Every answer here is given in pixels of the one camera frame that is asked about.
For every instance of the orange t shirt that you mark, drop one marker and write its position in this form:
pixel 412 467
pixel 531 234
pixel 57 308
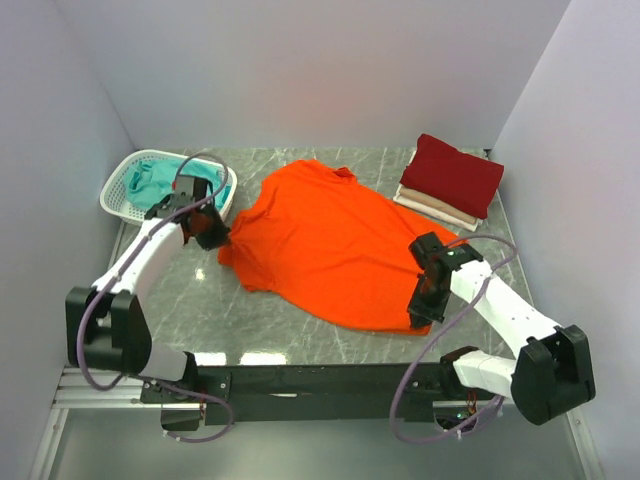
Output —
pixel 331 247

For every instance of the aluminium frame rail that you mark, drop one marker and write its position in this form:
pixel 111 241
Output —
pixel 74 392

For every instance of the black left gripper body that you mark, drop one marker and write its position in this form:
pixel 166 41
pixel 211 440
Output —
pixel 213 230

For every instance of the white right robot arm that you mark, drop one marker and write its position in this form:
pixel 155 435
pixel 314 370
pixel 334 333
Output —
pixel 550 372

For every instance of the folded beige t shirt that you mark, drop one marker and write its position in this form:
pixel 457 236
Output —
pixel 435 203

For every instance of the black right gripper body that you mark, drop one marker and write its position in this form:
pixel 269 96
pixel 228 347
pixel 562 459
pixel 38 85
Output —
pixel 428 303

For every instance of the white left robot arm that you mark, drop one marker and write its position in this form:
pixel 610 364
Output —
pixel 105 324

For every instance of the folded dark red t shirt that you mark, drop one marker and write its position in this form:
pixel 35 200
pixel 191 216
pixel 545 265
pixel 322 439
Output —
pixel 464 181

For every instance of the teal t shirt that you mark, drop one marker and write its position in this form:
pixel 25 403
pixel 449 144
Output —
pixel 149 181

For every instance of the white plastic laundry basket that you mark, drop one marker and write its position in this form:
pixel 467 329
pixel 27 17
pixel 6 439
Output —
pixel 113 199

